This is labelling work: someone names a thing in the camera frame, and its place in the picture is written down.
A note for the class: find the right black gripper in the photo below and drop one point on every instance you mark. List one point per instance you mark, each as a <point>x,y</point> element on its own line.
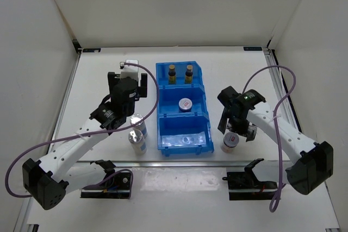
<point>252,129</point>

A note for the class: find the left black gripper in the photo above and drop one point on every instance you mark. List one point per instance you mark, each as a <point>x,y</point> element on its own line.
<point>141,92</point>

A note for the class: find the brown bottle yellow label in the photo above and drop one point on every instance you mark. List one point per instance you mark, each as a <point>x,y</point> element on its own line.
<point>188,74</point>
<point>172,74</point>

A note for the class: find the red-label lid jar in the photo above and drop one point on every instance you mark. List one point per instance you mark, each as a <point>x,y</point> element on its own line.
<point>230,141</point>
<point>185,105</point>

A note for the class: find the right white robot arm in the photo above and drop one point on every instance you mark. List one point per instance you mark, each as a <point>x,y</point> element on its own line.
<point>312,162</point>

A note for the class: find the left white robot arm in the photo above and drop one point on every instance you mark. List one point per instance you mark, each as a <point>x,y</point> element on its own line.
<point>54,175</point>

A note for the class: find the rear silver-lid white jar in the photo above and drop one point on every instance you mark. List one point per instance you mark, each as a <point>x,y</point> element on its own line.
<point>138,122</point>

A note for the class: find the silver-lid white jar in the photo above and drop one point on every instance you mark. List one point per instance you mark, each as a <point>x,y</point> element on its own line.
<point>138,122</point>
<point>137,141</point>

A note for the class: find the blue three-compartment plastic bin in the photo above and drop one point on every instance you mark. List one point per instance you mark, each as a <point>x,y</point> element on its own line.
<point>182,132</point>

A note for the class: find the left blue corner label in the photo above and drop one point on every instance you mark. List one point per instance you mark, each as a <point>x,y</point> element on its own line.
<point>91,50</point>

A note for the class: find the blue corner label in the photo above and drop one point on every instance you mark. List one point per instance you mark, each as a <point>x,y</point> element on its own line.
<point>252,48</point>
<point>91,50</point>

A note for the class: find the front silver-lid white jar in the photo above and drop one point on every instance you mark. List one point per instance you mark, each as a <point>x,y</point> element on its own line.
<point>137,141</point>

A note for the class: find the right blue corner label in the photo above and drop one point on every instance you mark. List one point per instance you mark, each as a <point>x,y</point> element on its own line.
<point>252,48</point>

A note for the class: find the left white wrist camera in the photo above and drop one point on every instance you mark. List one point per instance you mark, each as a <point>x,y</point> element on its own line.
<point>128,70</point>

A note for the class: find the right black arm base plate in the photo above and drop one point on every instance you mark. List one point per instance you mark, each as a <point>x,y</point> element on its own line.
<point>241,186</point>

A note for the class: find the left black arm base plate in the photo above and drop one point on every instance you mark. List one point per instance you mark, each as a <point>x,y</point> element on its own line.
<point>119,186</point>

